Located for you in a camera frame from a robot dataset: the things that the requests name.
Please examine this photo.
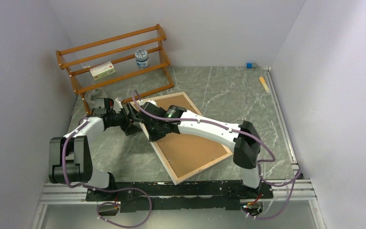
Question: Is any light wooden picture frame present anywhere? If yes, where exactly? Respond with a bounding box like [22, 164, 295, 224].
[129, 92, 234, 186]

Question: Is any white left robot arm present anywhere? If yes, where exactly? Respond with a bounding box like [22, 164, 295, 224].
[49, 98, 141, 200]

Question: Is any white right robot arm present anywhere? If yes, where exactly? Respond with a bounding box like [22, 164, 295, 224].
[137, 101, 262, 198]

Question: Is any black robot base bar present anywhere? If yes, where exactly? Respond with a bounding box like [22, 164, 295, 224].
[85, 180, 274, 213]

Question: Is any clear tape roll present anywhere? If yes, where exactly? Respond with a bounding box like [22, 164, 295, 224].
[84, 88, 108, 104]

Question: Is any white green box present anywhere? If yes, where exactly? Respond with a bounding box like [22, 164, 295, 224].
[90, 62, 116, 81]

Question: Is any orange wooden shelf rack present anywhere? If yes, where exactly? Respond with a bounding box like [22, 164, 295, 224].
[56, 24, 174, 114]

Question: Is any white blue jar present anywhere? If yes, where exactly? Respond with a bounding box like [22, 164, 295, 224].
[135, 50, 149, 68]

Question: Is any blue capped small bottle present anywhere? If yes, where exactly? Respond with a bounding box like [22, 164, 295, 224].
[246, 62, 259, 69]

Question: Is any small yellow wooden stick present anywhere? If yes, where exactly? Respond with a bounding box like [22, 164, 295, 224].
[259, 77, 271, 94]

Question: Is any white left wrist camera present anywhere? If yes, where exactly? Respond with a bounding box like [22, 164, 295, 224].
[113, 97, 124, 113]

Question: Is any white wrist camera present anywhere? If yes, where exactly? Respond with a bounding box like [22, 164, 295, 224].
[113, 97, 124, 113]
[138, 99, 157, 110]

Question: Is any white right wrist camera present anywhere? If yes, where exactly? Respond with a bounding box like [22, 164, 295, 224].
[138, 99, 157, 110]

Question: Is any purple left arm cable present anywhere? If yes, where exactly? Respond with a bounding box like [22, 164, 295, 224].
[61, 117, 153, 229]

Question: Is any aluminium rail frame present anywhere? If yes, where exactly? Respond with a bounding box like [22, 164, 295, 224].
[28, 66, 327, 229]

